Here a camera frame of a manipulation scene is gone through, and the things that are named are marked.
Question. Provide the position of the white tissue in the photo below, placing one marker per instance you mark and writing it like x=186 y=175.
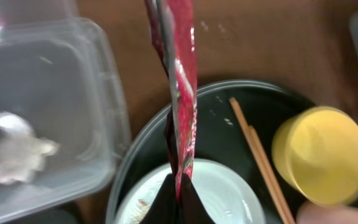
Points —
x=22 y=153

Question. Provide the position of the clear plastic bin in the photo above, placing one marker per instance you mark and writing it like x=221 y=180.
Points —
x=57 y=72

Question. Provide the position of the wooden chopstick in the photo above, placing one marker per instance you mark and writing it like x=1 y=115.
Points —
x=270 y=178
x=242 y=122

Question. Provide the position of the yellow bowl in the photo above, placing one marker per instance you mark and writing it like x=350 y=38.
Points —
x=316 y=152

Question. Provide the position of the pink cup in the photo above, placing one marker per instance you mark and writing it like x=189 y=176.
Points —
x=311 y=213

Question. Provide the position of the food scraps pile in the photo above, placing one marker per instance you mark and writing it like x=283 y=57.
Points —
x=139 y=211

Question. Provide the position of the grey plate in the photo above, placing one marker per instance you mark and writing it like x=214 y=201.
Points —
x=226 y=196

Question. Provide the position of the red snack wrapper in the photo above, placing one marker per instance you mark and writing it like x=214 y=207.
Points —
x=173 y=38

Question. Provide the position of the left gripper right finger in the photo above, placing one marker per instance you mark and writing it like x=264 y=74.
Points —
x=190 y=209

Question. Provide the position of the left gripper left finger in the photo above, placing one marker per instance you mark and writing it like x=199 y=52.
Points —
x=164 y=207

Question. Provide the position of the round black serving tray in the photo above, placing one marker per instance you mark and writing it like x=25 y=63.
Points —
x=219 y=137

